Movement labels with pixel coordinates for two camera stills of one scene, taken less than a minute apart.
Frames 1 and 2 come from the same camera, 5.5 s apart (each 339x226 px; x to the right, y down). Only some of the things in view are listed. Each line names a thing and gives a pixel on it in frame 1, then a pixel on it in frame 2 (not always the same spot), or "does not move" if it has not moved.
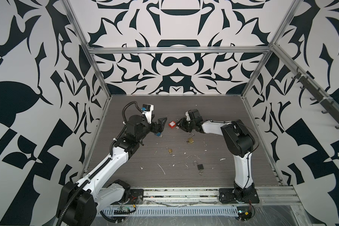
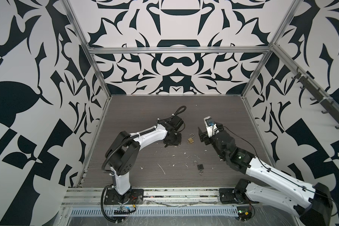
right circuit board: [244, 213] does not move
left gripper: [159, 126] to [179, 142]
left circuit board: [122, 210] does not move
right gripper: [181, 124] to [205, 137]
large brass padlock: [191, 140] does not move
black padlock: [200, 166] does not move
